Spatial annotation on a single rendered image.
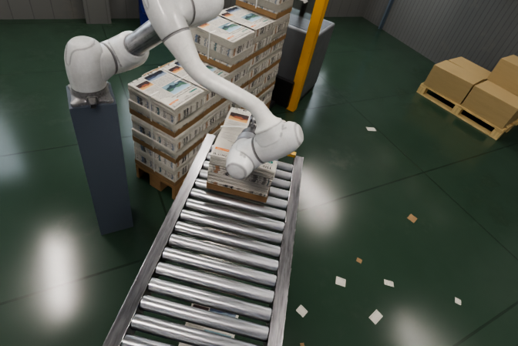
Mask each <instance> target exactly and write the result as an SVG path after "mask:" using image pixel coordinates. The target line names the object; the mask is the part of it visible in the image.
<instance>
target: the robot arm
mask: <svg viewBox="0 0 518 346"><path fill-rule="evenodd" d="M142 1H143V7H144V9H145V12H146V15H147V17H148V19H149V20H148V21H147V22H145V23H144V24H142V25H141V26H140V27H139V28H138V29H136V30H135V31H125V32H121V33H120V34H118V35H116V36H114V37H112V38H110V39H108V40H106V41H103V42H98V41H97V40H95V39H94V38H91V37H88V36H76V37H74V38H72V39H70V40H69V41H68V42H67V44H66V48H65V53H64V61H65V67H66V74H67V76H68V80H69V83H70V84H68V88H69V90H70V94H71V103H70V105H71V107H78V106H86V105H90V107H91V109H95V108H96V104H101V103H113V102H114V100H113V97H112V96H111V94H110V91H109V82H107V80H108V79H110V78H111V77H112V76H113V75H115V74H119V73H122V72H126V71H129V70H131V69H135V68H136V67H138V66H141V65H142V64H143V63H144V62H145V61H146V60H147V58H148V56H149V53H150V50H151V49H152V48H154V47H156V46H157V45H159V44H160V43H162V42H163V44H164V45H165V46H166V47H167V48H168V49H169V50H170V52H171V53H172V54H173V56H174V57H175V59H176V60H177V61H178V62H179V64H180V65H181V66H182V68H183V69H184V70H185V72H186V73H187V74H188V75H189V76H190V77H191V78H192V79H193V80H194V81H195V82H197V83H198V84H199V85H201V86H203V87H204V88H205V89H208V90H210V91H211V92H214V93H216V94H218V95H219V96H222V97H224V98H225V99H227V100H229V101H231V102H233V103H235V104H237V105H239V106H241V107H243V108H245V109H246V110H247V111H249V112H250V113H251V114H252V117H251V120H250V122H249V125H248V126H247V128H246V129H243V130H242V132H241V133H240V134H239V135H238V136H237V139H236V141H235V143H234V144H233V146H232V147H231V148H230V150H229V153H228V154H227V160H226V170H227V172H228V173H229V174H230V176H231V177H233V178H234V179H236V180H242V179H244V178H246V177H247V176H249V175H250V174H251V173H252V171H254V170H255V169H257V168H258V167H259V166H260V165H262V164H264V163H267V162H270V161H275V160H279V159H280V158H282V157H285V156H287V155H289V154H291V153H293V152H294V151H295V150H296V149H297V148H298V147H299V146H300V145H301V144H302V142H303V140H304V135H303V131H302V128H301V127H300V126H299V125H298V124H297V123H294V122H291V121H288V122H284V121H282V119H281V118H277V117H276V116H274V115H273V114H272V113H271V111H270V110H269V108H267V107H266V106H265V104H264V102H262V101H260V100H259V98H257V97H256V96H254V95H252V94H250V93H249V92H247V91H245V90H244V89H242V88H240V87H238V86H236V85H234V84H233V83H232V82H229V81H227V80H226V79H224V78H222V77H220V76H219V75H217V74H215V73H214V72H212V71H210V70H209V69H208V68H207V67H206V66H205V65H204V64H203V63H202V61H201V59H200V57H199V55H198V52H197V49H196V46H195V44H194V41H193V37H192V34H191V31H190V29H194V28H196V27H198V26H200V25H203V24H205V23H208V22H209V21H211V20H213V19H215V18H216V17H217V16H218V15H219V14H220V13H221V12H222V10H223V8H224V0H142ZM255 124H256V125H255Z"/></svg>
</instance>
